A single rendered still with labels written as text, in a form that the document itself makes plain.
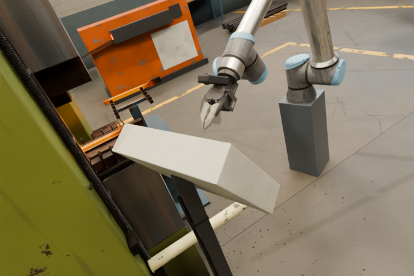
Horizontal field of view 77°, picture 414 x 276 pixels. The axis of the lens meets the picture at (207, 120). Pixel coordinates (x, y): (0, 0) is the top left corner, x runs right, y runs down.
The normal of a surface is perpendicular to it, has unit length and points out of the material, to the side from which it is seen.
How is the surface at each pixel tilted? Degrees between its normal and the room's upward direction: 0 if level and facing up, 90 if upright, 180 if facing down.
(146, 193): 90
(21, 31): 90
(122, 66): 90
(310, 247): 0
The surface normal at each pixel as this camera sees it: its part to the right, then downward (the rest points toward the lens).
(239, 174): 0.77, 0.11
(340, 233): -0.28, -0.83
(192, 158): -0.53, -0.45
